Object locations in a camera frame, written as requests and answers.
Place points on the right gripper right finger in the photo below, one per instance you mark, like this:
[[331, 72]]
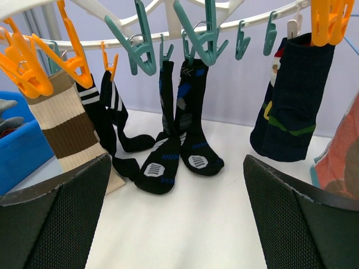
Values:
[[299, 225]]

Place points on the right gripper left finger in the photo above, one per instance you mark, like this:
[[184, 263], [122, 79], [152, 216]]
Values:
[[52, 224]]

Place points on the beige brown striped sock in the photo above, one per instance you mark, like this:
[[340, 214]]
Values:
[[65, 124]]

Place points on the white oval clip hanger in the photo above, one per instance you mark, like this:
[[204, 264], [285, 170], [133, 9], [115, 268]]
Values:
[[329, 21]]

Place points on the pile of socks in bin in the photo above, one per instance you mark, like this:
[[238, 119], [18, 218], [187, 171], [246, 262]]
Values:
[[11, 124]]

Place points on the orange bear towel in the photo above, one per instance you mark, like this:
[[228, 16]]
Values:
[[336, 169]]

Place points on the blue plastic bin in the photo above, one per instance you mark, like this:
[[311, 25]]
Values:
[[24, 150]]

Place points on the navy christmas sock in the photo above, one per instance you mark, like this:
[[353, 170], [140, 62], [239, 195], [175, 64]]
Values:
[[258, 133], [296, 99]]

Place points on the black blue sport sock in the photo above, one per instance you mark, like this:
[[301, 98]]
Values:
[[157, 174], [195, 151]]

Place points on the white drying rack stand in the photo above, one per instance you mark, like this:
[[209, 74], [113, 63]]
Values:
[[42, 21]]

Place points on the blue wire hanger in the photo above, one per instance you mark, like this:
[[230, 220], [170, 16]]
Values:
[[351, 44]]

